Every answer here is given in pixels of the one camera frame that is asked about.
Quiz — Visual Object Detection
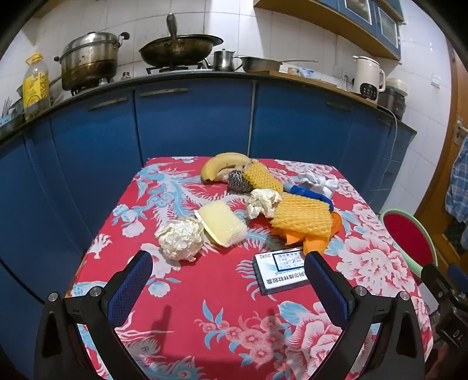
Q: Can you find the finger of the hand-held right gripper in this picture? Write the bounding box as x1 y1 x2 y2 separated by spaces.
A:
448 264 468 286
420 264 453 308

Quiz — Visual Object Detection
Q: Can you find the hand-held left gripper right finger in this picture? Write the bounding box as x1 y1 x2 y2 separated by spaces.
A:
303 251 426 380

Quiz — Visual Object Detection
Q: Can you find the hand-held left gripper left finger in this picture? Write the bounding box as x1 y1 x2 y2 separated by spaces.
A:
34 250 154 380

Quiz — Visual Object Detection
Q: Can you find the orange paper scrap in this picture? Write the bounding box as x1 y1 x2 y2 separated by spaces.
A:
280 211 343 255

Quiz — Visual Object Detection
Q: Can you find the white and blue cardboard box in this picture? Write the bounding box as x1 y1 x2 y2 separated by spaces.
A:
253 248 311 297

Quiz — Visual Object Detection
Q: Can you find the green-rimmed red basin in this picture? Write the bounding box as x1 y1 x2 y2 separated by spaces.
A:
380 209 439 279

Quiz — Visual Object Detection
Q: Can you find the large white paper ball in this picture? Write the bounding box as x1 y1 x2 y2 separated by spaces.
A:
154 215 205 262

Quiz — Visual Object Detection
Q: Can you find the large yellow foam fruit net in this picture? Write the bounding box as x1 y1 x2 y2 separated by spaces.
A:
271 194 334 240

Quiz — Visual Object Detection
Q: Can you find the dark blue plastic handle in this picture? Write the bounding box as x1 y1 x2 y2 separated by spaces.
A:
283 184 335 212

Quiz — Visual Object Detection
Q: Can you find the white cloth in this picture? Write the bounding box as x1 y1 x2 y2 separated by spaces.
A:
298 169 339 200

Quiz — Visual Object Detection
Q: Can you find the small white paper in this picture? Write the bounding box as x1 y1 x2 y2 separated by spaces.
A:
246 188 283 220

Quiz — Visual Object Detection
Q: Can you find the pale yellow sponge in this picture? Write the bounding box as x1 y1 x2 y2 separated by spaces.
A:
194 200 250 248

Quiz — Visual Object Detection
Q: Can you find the small yellow foam fruit net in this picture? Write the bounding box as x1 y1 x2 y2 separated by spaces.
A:
243 162 284 194

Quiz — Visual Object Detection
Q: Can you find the steel wool scrubber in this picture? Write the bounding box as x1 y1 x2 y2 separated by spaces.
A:
227 170 254 194

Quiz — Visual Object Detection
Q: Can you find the blue plaid shirt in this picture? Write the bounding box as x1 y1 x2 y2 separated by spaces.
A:
444 133 468 253

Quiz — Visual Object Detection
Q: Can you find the red floral tablecloth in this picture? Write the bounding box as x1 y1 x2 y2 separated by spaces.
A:
64 157 434 380

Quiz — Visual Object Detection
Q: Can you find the yellow banana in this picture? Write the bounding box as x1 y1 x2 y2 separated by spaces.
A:
201 152 253 182

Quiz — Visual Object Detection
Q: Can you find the wooden door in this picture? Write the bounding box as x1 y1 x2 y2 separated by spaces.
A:
415 40 468 272

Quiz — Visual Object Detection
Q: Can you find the blue kitchen cabinet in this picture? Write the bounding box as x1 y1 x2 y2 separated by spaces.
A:
0 69 418 380

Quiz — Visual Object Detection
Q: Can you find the rice cooker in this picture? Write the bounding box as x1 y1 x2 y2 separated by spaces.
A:
376 78 409 120

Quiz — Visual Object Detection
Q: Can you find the metal utensil rack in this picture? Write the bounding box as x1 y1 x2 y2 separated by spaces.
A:
0 97 27 133

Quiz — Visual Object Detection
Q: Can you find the white electric kettle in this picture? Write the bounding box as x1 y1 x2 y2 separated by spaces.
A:
352 56 387 101

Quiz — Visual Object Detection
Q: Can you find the yellow cooking oil bottle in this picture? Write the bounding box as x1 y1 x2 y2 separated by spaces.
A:
23 53 51 123

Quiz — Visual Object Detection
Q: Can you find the gas stove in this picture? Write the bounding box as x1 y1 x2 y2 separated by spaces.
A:
68 61 211 96

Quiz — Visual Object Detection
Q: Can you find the steel steamer pot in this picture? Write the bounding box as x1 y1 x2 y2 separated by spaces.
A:
54 32 130 91

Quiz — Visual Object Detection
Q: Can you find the steel frying pan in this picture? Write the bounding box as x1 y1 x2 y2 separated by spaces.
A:
239 56 319 74

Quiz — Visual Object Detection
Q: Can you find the dark wok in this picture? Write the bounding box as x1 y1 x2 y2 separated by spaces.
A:
139 13 224 68

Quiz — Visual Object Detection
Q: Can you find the small steel kettle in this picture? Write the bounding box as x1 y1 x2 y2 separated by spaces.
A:
212 49 244 72

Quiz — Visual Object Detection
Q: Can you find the white power cable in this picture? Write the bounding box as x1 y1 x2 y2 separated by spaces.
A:
378 106 399 195

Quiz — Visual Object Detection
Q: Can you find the blue wall cabinet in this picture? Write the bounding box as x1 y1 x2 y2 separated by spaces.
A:
254 0 405 61

